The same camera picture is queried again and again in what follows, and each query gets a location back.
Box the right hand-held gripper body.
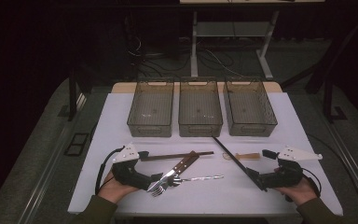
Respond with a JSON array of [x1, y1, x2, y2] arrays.
[[258, 146, 324, 189]]

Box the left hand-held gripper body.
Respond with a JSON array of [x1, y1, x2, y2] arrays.
[[111, 142, 157, 191]]

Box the wooden-handled knife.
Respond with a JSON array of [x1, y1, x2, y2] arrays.
[[146, 150, 200, 192]]

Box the wooden-handled fork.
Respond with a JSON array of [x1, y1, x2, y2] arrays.
[[150, 152, 200, 198]]

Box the brown chopstick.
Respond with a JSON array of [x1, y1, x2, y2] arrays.
[[141, 150, 214, 161]]

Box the black chopstick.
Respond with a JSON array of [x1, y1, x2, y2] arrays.
[[212, 135, 255, 181], [213, 135, 257, 181]]

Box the transparent grey storage bin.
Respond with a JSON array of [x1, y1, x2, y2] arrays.
[[126, 77, 175, 138], [177, 77, 224, 138], [223, 77, 279, 138]]

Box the person's right hand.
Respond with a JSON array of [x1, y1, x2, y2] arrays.
[[273, 167, 320, 206]]

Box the person's left hand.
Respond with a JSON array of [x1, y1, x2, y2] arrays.
[[97, 171, 140, 205]]

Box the black metal stand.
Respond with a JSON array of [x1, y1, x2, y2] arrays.
[[67, 60, 90, 122], [281, 8, 358, 124]]

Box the left hand-held gripper cable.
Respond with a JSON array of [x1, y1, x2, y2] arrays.
[[94, 146, 126, 196]]

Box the hand-held gripper cable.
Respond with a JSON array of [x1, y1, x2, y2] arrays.
[[94, 146, 126, 196], [301, 167, 323, 203]]

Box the right hand-held gripper cable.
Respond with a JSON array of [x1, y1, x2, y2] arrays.
[[301, 167, 323, 203]]

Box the thin black cable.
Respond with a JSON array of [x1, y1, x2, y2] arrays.
[[306, 133, 358, 224]]

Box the black floor frame plate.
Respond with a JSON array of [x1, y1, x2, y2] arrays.
[[63, 132, 90, 158]]

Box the metal floor rail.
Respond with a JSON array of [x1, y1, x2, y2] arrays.
[[17, 92, 89, 224], [324, 119, 358, 219]]

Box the bundle of black floor cables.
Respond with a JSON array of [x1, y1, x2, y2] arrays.
[[127, 34, 262, 80]]

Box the white metal desk frame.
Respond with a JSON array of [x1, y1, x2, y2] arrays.
[[179, 0, 326, 81]]

